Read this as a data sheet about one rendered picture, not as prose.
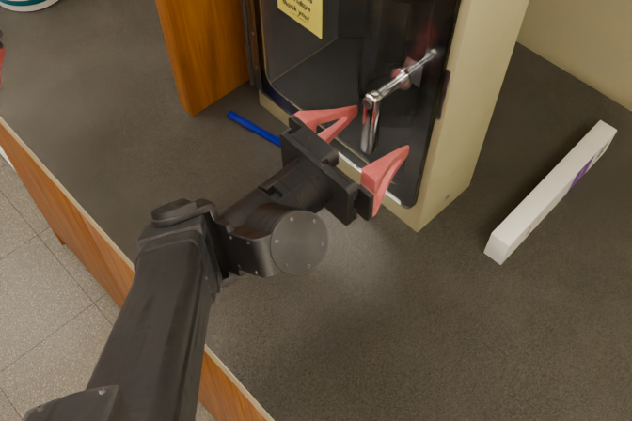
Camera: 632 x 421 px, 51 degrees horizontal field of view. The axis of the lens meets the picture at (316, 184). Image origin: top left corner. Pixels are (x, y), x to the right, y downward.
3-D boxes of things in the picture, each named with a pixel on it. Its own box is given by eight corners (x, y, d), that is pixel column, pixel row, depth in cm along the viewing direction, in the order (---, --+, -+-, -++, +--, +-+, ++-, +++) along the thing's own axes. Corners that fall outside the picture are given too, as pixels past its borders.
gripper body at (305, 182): (292, 122, 68) (236, 162, 66) (362, 181, 64) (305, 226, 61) (295, 161, 74) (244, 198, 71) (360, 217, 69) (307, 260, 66)
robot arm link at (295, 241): (144, 211, 61) (171, 295, 63) (185, 230, 51) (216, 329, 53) (257, 170, 67) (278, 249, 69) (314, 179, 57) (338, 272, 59)
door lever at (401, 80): (402, 135, 75) (386, 122, 76) (413, 75, 67) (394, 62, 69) (370, 161, 73) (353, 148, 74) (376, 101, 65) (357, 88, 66)
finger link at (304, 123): (343, 77, 72) (276, 122, 68) (391, 113, 69) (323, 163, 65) (342, 118, 77) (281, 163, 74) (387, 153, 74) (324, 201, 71)
